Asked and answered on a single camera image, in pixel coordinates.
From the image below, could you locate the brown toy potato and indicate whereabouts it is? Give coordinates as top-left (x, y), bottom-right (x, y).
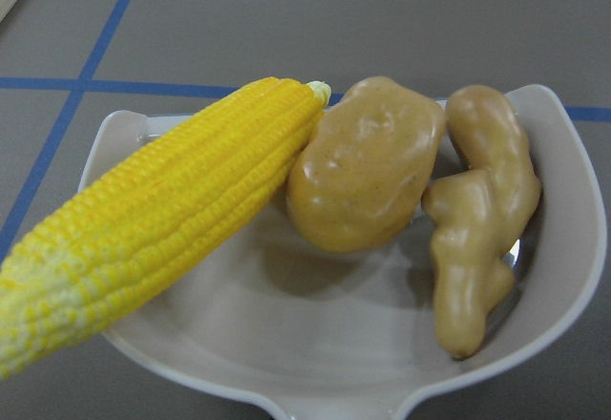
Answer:
top-left (286, 76), bottom-right (446, 253)

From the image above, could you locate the yellow toy corn cob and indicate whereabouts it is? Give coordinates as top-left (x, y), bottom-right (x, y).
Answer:
top-left (1, 77), bottom-right (331, 378)

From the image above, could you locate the tan toy ginger root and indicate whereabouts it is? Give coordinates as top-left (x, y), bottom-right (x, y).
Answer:
top-left (422, 85), bottom-right (542, 359)

